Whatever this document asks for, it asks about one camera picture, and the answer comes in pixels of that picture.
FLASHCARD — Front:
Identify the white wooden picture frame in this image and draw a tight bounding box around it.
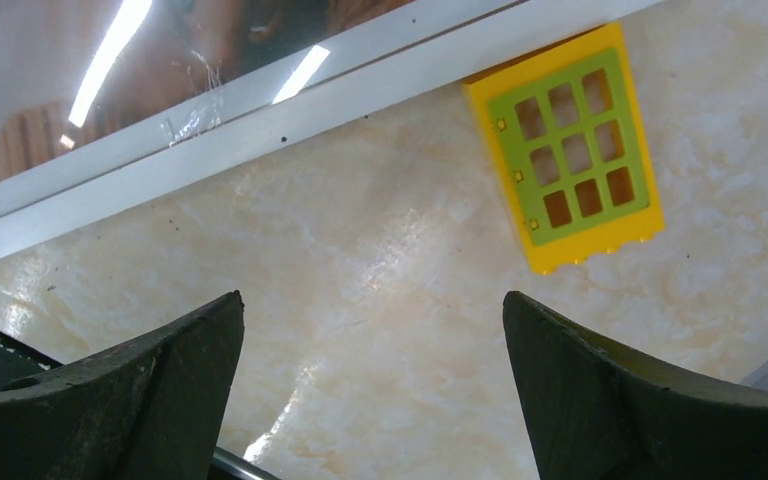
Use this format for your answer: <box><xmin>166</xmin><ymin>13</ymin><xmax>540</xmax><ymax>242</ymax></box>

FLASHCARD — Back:
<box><xmin>0</xmin><ymin>1</ymin><xmax>645</xmax><ymax>259</ymax></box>

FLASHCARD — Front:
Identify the yellow green toy window block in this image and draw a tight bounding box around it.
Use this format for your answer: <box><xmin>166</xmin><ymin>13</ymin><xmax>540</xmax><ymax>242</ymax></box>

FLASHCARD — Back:
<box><xmin>463</xmin><ymin>22</ymin><xmax>665</xmax><ymax>275</ymax></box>

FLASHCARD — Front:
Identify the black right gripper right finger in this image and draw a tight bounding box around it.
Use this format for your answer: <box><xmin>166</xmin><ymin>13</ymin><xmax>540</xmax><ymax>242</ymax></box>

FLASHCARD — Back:
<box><xmin>502</xmin><ymin>291</ymin><xmax>768</xmax><ymax>479</ymax></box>

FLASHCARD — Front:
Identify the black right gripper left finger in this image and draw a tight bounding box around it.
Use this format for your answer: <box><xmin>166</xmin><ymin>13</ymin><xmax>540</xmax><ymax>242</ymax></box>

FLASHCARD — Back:
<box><xmin>0</xmin><ymin>291</ymin><xmax>245</xmax><ymax>479</ymax></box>

